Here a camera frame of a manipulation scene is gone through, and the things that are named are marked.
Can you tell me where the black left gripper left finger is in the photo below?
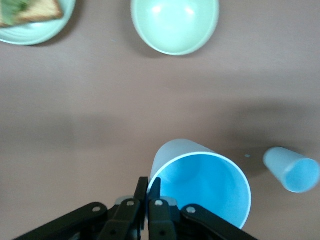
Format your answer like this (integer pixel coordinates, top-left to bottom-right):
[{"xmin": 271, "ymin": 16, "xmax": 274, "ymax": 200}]
[{"xmin": 99, "ymin": 176, "xmax": 149, "ymax": 240}]

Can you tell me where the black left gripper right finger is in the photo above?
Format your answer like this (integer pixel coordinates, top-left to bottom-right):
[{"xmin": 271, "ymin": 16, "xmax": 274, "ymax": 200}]
[{"xmin": 147, "ymin": 177, "xmax": 179, "ymax": 240}]

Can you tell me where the blue plastic cup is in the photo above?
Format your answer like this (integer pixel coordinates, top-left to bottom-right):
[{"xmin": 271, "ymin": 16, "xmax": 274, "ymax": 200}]
[
  {"xmin": 262, "ymin": 146, "xmax": 320, "ymax": 194},
  {"xmin": 147, "ymin": 138, "xmax": 252, "ymax": 230}
]

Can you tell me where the pale green bowl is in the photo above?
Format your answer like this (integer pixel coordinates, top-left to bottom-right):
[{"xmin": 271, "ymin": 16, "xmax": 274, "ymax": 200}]
[{"xmin": 130, "ymin": 0, "xmax": 220, "ymax": 56}]

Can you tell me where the pale green plate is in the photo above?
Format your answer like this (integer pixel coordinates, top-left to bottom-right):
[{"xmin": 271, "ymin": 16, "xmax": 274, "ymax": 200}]
[{"xmin": 0, "ymin": 0, "xmax": 77, "ymax": 46}]

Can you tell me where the toast slice under lettuce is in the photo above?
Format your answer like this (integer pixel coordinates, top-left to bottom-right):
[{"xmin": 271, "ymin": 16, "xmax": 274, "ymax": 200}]
[{"xmin": 0, "ymin": 0, "xmax": 63, "ymax": 28}]

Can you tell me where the green lettuce leaf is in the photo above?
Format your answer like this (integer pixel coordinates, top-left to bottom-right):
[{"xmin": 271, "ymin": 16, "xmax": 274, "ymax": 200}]
[{"xmin": 0, "ymin": 0, "xmax": 32, "ymax": 26}]

